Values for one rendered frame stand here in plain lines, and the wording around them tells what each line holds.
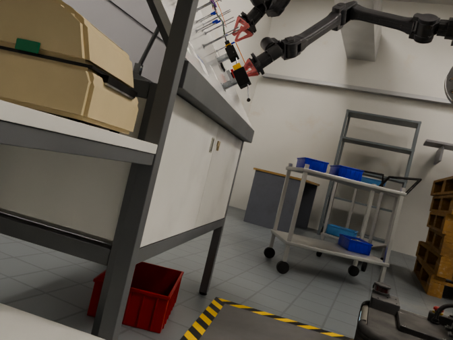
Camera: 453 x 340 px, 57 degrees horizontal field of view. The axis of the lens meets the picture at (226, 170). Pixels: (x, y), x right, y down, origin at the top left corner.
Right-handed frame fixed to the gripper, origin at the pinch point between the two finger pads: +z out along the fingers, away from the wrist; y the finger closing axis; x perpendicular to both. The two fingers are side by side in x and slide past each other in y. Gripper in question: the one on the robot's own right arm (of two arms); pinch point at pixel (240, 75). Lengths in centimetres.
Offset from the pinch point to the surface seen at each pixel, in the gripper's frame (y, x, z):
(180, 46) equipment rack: 88, 33, 11
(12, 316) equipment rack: 85, 62, 71
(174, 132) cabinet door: 66, 38, 26
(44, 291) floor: 15, 39, 113
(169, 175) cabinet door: 60, 45, 34
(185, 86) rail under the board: 78, 36, 16
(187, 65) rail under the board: 80, 33, 13
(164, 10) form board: 83, 19, 10
